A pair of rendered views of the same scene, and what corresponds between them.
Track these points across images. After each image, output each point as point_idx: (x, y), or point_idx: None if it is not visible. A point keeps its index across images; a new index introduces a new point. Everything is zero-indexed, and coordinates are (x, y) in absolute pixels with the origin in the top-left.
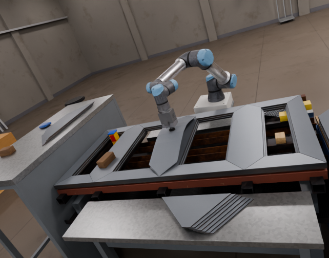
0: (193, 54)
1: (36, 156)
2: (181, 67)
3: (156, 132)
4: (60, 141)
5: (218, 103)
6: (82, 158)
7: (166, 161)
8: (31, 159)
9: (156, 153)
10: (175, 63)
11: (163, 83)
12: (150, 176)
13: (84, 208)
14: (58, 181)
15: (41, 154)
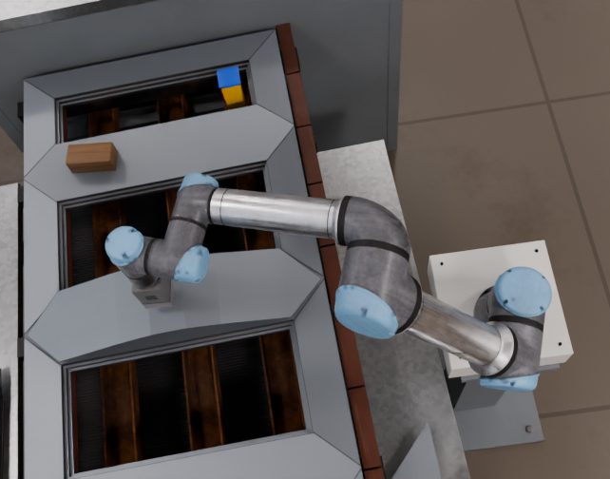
0: (349, 269)
1: (10, 7)
2: (316, 235)
3: (348, 167)
4: (86, 6)
5: None
6: (123, 69)
7: (61, 334)
8: None
9: (85, 293)
10: (314, 209)
11: (172, 239)
12: (28, 313)
13: None
14: (37, 79)
15: (17, 14)
